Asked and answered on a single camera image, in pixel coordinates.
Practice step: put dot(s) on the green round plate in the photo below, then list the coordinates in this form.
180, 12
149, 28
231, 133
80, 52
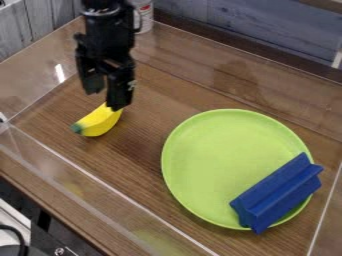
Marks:
216, 154

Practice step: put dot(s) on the yellow toy banana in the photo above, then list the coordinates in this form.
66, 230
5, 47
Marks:
97, 122

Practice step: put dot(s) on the blue plastic block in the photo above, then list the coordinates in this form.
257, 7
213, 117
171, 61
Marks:
277, 193

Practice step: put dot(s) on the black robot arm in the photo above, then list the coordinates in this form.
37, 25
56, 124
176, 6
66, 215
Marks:
105, 66

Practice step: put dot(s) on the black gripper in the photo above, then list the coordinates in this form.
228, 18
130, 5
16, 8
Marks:
106, 41

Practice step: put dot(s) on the clear acrylic enclosure wall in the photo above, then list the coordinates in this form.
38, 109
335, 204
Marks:
100, 184

